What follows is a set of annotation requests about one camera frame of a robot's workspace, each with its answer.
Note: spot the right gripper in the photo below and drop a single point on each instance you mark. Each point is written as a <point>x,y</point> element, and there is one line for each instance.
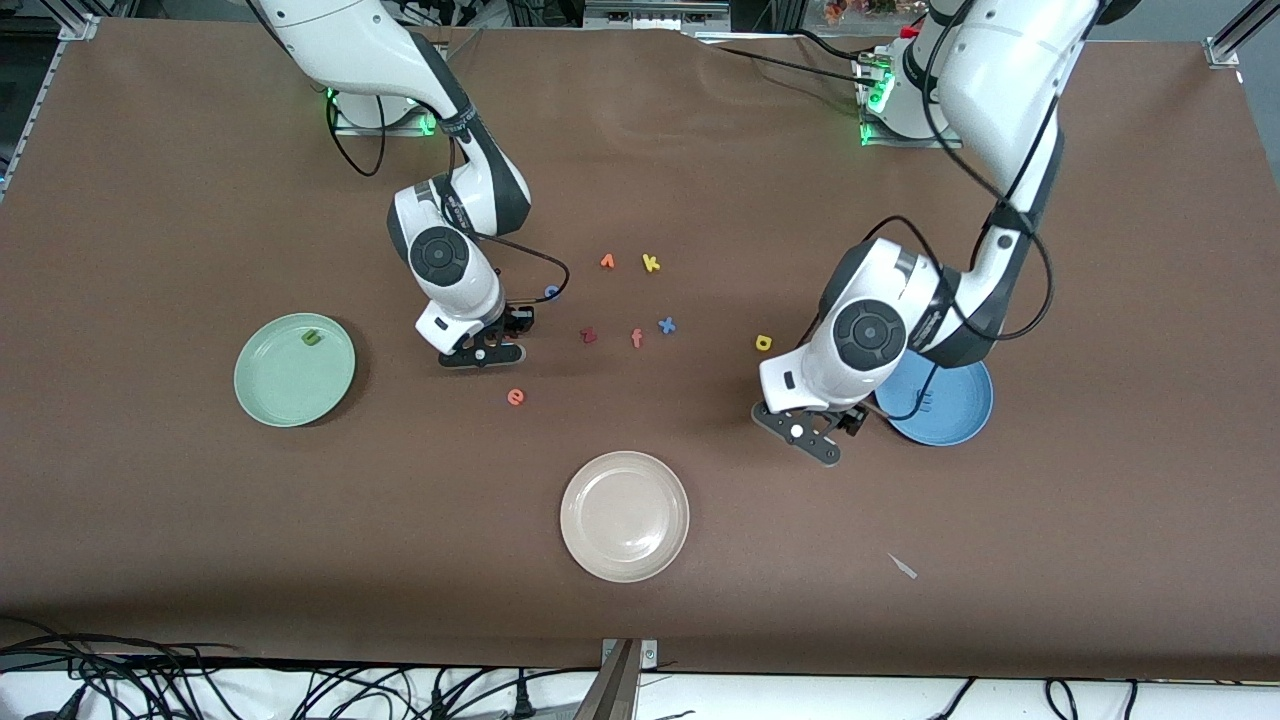
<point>518,320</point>

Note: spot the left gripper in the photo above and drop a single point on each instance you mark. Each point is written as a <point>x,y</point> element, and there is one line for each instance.
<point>853,417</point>

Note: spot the blue foam letter m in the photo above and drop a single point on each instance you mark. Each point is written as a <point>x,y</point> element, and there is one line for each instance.
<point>925,401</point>

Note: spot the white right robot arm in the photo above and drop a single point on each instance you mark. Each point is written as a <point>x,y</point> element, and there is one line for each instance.
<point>350,40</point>

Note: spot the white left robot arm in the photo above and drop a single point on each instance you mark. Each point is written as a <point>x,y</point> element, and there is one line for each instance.
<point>1010,80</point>

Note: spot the blue plate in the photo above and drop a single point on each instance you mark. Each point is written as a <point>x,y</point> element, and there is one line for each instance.
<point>960,410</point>

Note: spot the small white paper scrap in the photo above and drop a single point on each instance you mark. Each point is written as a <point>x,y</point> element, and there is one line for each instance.
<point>903,566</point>

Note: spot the beige plate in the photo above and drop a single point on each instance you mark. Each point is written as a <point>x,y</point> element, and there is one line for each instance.
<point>625,516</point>

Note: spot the green plate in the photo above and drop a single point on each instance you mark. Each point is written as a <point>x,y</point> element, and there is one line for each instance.
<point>280,385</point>

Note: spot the grey metal box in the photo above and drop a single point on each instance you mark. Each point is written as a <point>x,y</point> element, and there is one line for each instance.
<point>655,12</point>

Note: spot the black power plug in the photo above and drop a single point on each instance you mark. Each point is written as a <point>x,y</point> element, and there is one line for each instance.
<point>520,703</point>

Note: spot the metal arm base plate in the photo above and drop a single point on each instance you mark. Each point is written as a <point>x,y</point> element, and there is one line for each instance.
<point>400,130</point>
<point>900,142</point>

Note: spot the metal table edge bracket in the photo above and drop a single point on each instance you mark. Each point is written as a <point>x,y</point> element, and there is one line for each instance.
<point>620,690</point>

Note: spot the aluminium frame post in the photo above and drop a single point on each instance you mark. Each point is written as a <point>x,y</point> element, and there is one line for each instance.
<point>78,26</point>
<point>1235,35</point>

